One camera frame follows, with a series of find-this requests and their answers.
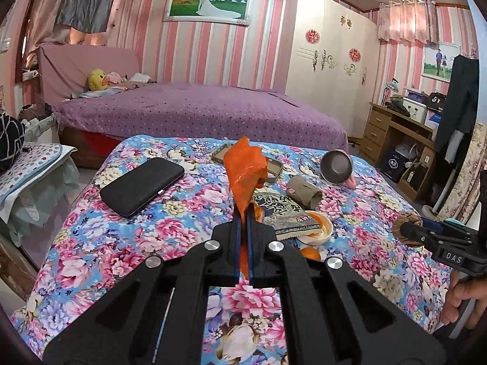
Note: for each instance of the beige floral curtain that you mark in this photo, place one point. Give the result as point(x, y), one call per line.
point(471, 175)

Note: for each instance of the wooden desk with drawers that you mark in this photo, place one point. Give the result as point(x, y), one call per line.
point(378, 129)

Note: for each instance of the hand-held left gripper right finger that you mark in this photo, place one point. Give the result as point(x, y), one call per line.
point(251, 254)

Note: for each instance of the brown cardboard tube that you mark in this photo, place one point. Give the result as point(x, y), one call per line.
point(304, 191)

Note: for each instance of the brown sock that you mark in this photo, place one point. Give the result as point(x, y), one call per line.
point(405, 224)

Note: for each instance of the framed wall poster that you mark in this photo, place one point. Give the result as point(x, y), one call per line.
point(209, 3)

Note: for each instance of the yellow duck plush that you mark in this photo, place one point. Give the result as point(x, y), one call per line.
point(98, 80)

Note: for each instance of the white wardrobe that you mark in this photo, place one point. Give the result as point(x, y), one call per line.
point(331, 83)

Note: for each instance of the small wall photo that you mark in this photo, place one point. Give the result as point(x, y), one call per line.
point(437, 61)

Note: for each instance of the pink cup with metal lining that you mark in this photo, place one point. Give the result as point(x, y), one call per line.
point(335, 167)

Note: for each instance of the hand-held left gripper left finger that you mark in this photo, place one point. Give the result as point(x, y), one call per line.
point(237, 251)

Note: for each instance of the black paper bag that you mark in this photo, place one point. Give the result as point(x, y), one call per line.
point(392, 165)

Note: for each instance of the black bag with white print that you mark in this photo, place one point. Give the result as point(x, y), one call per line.
point(437, 102)

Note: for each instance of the dotted cushion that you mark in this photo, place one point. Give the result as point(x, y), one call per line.
point(34, 165)

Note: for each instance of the grey hanging cloth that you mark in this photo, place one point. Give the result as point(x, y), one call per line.
point(89, 0)

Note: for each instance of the orange plastic wrapper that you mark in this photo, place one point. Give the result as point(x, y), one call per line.
point(243, 167)

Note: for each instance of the floral tablecloth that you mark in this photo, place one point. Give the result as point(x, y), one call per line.
point(152, 243)

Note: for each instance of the white fan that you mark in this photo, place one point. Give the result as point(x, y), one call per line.
point(404, 154)

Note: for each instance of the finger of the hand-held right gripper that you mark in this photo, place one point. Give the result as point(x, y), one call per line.
point(418, 234)
point(437, 225)

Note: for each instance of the black white patterned bag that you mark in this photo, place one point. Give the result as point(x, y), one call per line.
point(10, 140)

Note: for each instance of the pink curtain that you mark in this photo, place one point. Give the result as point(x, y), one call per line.
point(49, 7)

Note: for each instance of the person's right hand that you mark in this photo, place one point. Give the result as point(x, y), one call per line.
point(460, 304)

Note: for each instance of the dark printed snack wrapper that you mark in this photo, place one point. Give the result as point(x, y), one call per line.
point(281, 213)

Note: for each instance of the white storage box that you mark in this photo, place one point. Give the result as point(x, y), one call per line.
point(416, 109)

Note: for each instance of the black wallet case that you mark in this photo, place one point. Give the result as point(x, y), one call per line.
point(142, 188)

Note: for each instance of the stool with green cloth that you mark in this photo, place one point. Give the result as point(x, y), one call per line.
point(42, 213)

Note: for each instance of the white pillow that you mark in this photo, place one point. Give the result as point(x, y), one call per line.
point(140, 78)

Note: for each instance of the pink curtain valance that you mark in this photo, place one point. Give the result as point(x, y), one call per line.
point(407, 21)

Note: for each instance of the beige phone case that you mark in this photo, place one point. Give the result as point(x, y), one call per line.
point(274, 169)

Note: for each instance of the white bowl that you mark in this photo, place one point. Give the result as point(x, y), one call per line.
point(323, 232)

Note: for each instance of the open cardboard box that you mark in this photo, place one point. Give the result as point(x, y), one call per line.
point(413, 180)

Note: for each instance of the desk lamp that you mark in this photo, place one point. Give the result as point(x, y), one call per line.
point(391, 85)

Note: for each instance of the pink plush toy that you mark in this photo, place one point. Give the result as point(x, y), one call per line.
point(116, 78)

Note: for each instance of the dark hanging coat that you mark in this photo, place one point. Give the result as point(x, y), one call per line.
point(460, 102)

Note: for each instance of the bed with purple cover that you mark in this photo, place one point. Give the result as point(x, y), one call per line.
point(198, 110)

